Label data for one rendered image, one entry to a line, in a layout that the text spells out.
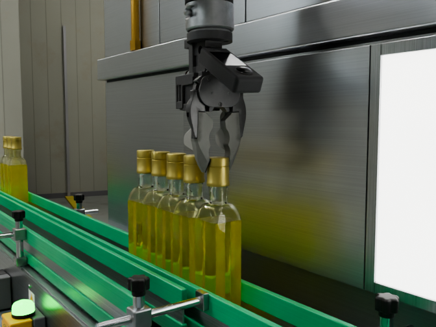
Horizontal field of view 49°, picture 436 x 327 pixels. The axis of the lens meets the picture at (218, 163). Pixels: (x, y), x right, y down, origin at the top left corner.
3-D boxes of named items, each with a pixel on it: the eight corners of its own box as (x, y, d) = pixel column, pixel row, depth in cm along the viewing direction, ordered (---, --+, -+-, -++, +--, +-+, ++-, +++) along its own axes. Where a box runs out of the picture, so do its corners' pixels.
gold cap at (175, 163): (190, 178, 84) (190, 153, 83) (172, 180, 81) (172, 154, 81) (180, 176, 86) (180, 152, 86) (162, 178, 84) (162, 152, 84)
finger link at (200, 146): (190, 170, 78) (197, 113, 78) (209, 172, 73) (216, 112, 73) (173, 168, 77) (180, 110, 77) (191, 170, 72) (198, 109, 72)
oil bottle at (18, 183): (29, 217, 170) (26, 137, 167) (12, 218, 167) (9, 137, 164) (24, 215, 174) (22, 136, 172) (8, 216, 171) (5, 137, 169)
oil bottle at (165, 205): (199, 313, 85) (198, 193, 83) (171, 320, 82) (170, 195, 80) (182, 303, 90) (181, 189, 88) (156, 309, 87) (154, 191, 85)
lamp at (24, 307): (37, 315, 98) (37, 301, 97) (14, 321, 95) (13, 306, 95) (31, 309, 101) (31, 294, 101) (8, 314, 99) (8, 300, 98)
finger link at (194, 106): (207, 141, 75) (215, 85, 75) (213, 141, 73) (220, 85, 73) (181, 137, 72) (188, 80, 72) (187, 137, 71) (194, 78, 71)
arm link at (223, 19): (243, 3, 73) (196, -5, 69) (243, 34, 74) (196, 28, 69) (217, 13, 80) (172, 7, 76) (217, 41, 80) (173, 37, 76)
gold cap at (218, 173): (233, 185, 74) (233, 157, 74) (214, 187, 72) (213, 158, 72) (221, 183, 77) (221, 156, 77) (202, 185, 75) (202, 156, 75)
